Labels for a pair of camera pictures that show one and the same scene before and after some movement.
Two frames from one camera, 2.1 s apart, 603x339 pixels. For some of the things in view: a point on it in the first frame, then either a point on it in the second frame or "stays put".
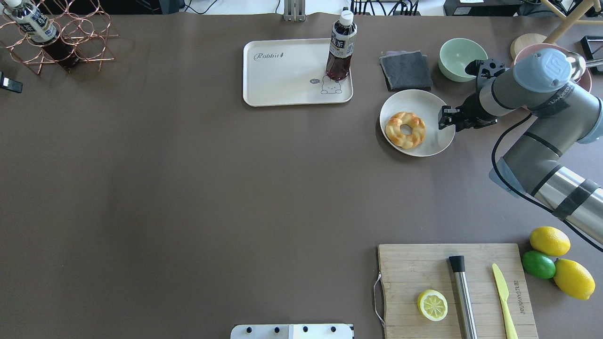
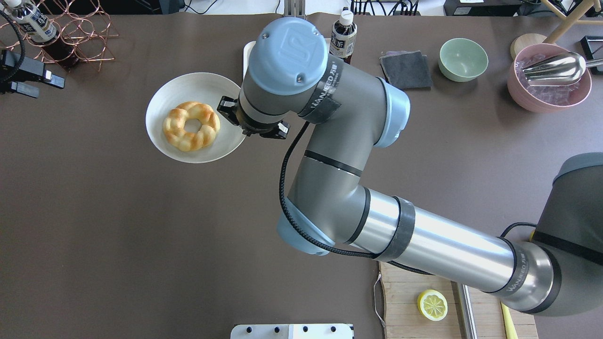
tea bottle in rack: [40, 30] stays put
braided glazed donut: [394, 135] → [179, 138]
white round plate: [426, 105] → [204, 88]
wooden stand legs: [571, 19] stays put
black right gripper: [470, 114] → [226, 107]
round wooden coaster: [525, 39] stays put
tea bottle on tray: [342, 46] stays put
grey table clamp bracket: [295, 11] stays put
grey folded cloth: [406, 70] stays put
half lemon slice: [432, 304] stays put
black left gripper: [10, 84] → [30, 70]
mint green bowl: [454, 55] stays put
